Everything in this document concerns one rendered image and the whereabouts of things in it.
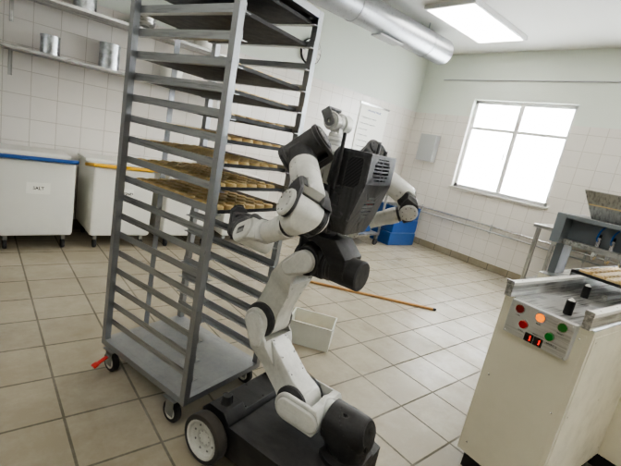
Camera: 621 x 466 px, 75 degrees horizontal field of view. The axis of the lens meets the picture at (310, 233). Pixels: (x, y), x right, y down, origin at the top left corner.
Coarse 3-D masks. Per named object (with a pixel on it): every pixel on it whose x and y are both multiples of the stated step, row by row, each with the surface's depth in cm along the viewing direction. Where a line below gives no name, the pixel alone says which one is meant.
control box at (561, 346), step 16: (512, 304) 161; (528, 304) 157; (512, 320) 161; (528, 320) 156; (544, 320) 151; (560, 320) 147; (528, 336) 156; (560, 336) 147; (576, 336) 145; (560, 352) 147
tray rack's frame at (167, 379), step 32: (288, 0) 155; (128, 32) 170; (128, 64) 171; (128, 96) 175; (128, 128) 179; (160, 320) 229; (128, 352) 193; (224, 352) 209; (160, 384) 176; (192, 384) 180; (224, 384) 187
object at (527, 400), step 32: (576, 288) 198; (576, 320) 149; (512, 352) 164; (544, 352) 154; (576, 352) 145; (608, 352) 157; (480, 384) 175; (512, 384) 163; (544, 384) 153; (576, 384) 146; (608, 384) 170; (480, 416) 174; (512, 416) 163; (544, 416) 153; (576, 416) 157; (608, 416) 187; (480, 448) 174; (512, 448) 163; (544, 448) 153; (576, 448) 171
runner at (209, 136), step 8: (136, 120) 176; (144, 120) 173; (152, 120) 170; (160, 128) 168; (168, 128) 165; (176, 128) 162; (184, 128) 159; (192, 136) 157; (200, 136) 154; (208, 136) 152
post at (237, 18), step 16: (240, 0) 134; (240, 16) 136; (240, 32) 138; (224, 80) 141; (224, 96) 142; (224, 112) 142; (224, 128) 144; (224, 144) 146; (208, 192) 150; (208, 208) 151; (208, 224) 151; (208, 240) 153; (208, 256) 156; (192, 304) 160; (192, 320) 161; (192, 336) 161; (192, 352) 164; (192, 368) 166
